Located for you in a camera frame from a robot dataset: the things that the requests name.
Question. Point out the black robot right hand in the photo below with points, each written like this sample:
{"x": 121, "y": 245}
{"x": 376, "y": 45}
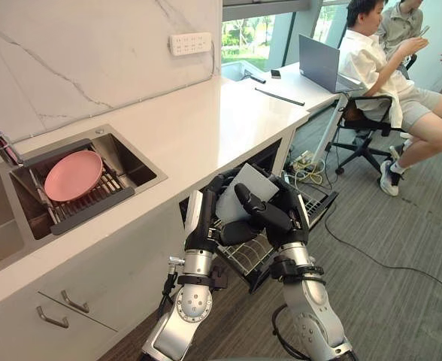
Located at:
{"x": 285, "y": 216}

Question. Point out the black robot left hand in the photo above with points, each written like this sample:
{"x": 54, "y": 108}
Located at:
{"x": 200, "y": 225}

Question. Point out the white plastic cup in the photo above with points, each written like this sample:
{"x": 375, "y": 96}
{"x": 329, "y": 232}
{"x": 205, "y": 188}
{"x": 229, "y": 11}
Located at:
{"x": 253, "y": 184}

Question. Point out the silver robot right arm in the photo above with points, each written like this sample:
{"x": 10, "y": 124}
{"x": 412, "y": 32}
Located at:
{"x": 307, "y": 301}

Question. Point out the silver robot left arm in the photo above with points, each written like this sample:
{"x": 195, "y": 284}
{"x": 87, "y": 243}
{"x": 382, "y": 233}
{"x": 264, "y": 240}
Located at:
{"x": 191, "y": 301}

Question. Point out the stainless steel kitchen sink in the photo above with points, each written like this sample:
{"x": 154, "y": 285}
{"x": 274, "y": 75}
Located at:
{"x": 131, "y": 158}

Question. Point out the grey sink drying rack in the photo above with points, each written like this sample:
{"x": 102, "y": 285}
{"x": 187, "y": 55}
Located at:
{"x": 93, "y": 210}

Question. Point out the white slanted table leg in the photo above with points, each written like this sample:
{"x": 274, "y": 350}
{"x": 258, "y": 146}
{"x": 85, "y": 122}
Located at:
{"x": 328, "y": 128}

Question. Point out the long black strip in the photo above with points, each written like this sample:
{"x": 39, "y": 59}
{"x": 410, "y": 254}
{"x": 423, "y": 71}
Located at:
{"x": 281, "y": 97}

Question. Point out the black office chair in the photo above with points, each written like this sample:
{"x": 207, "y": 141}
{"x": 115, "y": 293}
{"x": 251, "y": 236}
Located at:
{"x": 364, "y": 113}

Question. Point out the pink round plate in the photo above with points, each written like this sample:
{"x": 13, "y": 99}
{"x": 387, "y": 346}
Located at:
{"x": 73, "y": 176}

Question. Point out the small black phone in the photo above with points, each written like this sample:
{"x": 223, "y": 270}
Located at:
{"x": 276, "y": 74}

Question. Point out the grey open laptop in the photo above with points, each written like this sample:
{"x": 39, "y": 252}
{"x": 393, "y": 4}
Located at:
{"x": 318, "y": 62}

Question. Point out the person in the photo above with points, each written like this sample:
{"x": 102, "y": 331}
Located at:
{"x": 375, "y": 71}
{"x": 401, "y": 22}

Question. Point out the smartphone in person's hand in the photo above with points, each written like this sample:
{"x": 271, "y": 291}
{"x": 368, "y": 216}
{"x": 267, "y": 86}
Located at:
{"x": 424, "y": 31}

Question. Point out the white wall power strip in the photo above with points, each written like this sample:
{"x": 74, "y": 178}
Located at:
{"x": 190, "y": 44}

